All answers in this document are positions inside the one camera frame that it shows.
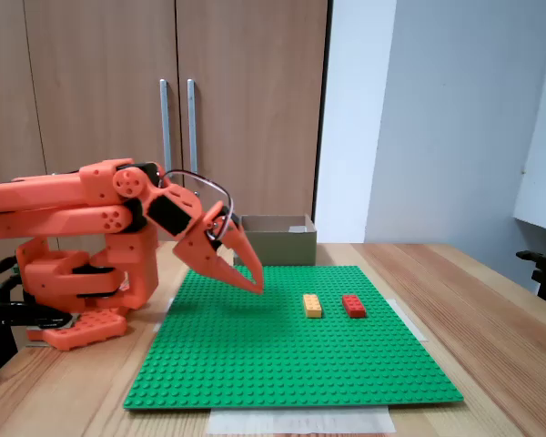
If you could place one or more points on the red lego block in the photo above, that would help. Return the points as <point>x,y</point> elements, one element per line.
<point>355,307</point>

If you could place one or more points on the cardboard box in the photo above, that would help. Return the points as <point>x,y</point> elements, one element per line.
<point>286,248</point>

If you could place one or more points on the green lego baseplate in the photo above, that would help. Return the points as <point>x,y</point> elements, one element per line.
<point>255,355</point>

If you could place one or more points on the yellow lego block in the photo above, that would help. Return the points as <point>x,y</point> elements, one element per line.
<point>313,306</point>

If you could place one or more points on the masking tape strip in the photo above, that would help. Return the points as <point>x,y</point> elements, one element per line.
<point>170,306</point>
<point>300,421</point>
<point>411,323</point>

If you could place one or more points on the wooden cabinet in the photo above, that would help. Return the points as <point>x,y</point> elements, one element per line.
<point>95,68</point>

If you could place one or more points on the black table clamp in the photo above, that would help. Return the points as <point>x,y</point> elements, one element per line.
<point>0,337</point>

